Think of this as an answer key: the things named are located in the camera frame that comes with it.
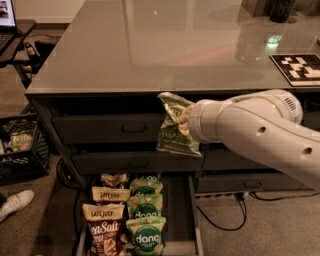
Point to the top left drawer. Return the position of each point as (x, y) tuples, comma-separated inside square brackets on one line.
[(114, 128)]

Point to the middle left drawer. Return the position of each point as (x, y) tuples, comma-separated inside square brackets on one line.
[(141, 161)]

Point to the black plastic crate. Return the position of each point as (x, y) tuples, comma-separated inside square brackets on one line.
[(25, 152)]

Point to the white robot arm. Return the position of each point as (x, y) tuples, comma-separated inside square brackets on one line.
[(264, 127)]

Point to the laptop computer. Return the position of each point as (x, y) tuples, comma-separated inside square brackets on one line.
[(8, 26)]

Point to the green dang bag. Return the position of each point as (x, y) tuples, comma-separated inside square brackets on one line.
[(142, 206), (147, 235), (146, 186)]

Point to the rear Late July chip bag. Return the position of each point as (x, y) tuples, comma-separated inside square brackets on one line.
[(118, 180)]

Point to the bottom right drawer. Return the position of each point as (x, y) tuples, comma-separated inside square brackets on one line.
[(219, 182)]

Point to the front green Dang bag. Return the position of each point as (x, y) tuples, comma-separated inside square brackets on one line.
[(147, 235)]

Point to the middle right drawer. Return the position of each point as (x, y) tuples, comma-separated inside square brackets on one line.
[(217, 158)]

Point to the middle Late July chip bag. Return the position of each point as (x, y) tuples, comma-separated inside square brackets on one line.
[(106, 195)]

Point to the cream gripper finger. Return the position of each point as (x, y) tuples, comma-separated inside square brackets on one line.
[(183, 126)]

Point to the late july chip bag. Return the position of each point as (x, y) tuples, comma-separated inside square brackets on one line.
[(105, 225), (106, 195), (118, 180)]

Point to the dark grey drawer cabinet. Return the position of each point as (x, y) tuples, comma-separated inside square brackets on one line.
[(117, 56)]

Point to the dark cylinder on counter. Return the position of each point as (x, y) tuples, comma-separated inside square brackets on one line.
[(281, 10)]

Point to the green chip bag in crate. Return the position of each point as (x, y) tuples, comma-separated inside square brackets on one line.
[(21, 141)]

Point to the middle green Dang bag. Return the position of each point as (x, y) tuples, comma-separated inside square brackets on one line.
[(142, 206)]

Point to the green jalapeno chip bag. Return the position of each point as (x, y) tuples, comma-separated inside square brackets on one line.
[(170, 139)]

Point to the black white fiducial marker board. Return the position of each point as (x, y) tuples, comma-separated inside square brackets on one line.
[(300, 70)]

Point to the white shoe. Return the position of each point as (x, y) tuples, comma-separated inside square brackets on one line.
[(15, 203)]

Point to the front Late July chip bag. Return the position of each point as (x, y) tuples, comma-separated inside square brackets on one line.
[(105, 225)]

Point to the rear green Dang bag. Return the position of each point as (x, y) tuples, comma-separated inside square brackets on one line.
[(146, 186)]

